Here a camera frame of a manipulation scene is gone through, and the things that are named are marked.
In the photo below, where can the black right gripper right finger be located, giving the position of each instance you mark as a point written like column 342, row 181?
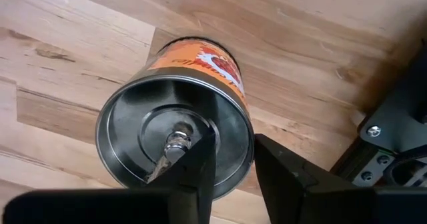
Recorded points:
column 300, row 200

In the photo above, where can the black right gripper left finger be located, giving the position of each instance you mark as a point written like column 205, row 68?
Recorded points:
column 187, row 197

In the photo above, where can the orange label candle tin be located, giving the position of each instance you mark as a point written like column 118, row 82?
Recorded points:
column 133, row 117

